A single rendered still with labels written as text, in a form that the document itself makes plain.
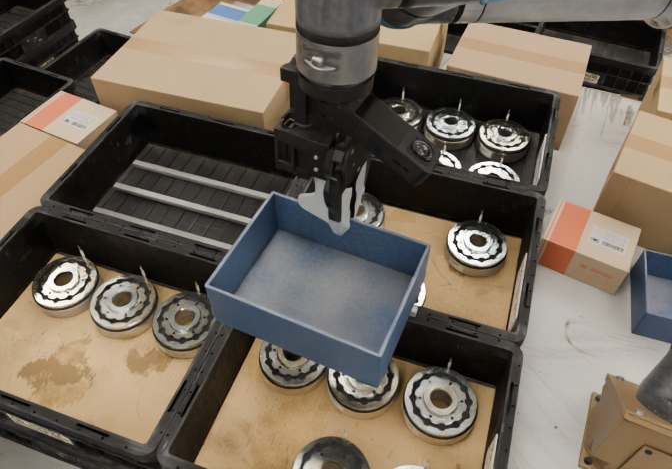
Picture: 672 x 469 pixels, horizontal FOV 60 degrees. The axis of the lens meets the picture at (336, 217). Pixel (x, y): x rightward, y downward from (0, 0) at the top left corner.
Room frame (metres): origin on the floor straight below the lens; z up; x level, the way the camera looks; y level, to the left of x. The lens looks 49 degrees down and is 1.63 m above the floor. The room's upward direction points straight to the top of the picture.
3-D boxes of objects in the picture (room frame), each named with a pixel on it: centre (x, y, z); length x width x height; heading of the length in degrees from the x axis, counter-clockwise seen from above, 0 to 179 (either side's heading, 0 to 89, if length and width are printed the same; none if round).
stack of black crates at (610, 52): (1.74, -0.89, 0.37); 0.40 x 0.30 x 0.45; 65
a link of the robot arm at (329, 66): (0.46, 0.00, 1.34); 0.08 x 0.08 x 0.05
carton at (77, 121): (0.98, 0.57, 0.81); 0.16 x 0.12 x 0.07; 63
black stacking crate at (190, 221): (0.73, 0.26, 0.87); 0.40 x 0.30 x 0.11; 71
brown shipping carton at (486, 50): (1.19, -0.44, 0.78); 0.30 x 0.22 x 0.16; 67
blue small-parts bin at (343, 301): (0.37, 0.02, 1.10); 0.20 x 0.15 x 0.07; 65
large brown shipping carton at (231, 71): (1.13, 0.29, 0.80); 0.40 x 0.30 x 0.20; 73
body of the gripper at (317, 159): (0.46, 0.01, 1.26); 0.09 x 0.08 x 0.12; 64
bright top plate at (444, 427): (0.34, -0.15, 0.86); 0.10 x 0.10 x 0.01
